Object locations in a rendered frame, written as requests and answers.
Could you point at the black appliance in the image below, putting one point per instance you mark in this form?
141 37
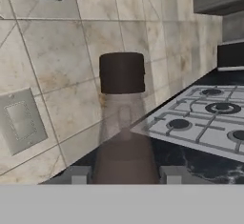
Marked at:
231 54

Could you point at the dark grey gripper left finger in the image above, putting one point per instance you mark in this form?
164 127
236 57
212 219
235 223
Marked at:
77 172

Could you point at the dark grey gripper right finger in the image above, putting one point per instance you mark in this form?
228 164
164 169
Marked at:
173 171

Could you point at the clear condiment bottle, dark cap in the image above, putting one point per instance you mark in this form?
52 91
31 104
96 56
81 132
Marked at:
122 75

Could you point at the grey wall socket plate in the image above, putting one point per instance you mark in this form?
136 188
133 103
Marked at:
20 123

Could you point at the white gas hob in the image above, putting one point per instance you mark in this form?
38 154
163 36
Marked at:
203 119

